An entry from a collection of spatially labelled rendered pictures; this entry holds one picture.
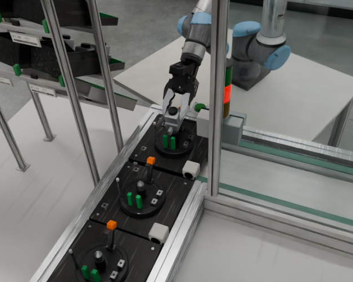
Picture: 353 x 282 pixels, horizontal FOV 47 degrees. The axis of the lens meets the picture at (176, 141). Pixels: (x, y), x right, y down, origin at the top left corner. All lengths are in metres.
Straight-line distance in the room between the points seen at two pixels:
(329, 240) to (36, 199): 0.95
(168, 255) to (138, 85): 0.93
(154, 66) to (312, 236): 1.10
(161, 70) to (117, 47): 1.90
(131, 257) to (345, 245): 0.60
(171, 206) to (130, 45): 2.74
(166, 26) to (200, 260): 3.10
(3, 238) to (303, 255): 0.93
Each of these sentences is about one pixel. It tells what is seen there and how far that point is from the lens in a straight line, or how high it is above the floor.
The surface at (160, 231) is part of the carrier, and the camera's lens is 1.15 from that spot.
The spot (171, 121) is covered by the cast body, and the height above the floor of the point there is 1.09.
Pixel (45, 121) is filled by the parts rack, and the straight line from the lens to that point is 1.61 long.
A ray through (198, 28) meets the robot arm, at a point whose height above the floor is 1.29.
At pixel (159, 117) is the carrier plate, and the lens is 1.50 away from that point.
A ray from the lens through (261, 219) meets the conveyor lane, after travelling 1.27.
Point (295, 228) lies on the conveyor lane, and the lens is 1.26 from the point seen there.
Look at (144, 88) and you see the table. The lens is 1.83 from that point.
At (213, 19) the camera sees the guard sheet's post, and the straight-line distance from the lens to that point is 0.87.
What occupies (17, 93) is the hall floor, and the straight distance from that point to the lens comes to 3.51.
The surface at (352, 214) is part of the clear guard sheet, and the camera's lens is 1.19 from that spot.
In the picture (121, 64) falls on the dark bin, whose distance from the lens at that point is 1.36.
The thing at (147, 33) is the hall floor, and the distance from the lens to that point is 3.99.
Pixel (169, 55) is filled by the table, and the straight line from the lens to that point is 2.04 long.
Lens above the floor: 1.95
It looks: 45 degrees down
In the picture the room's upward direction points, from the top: 3 degrees counter-clockwise
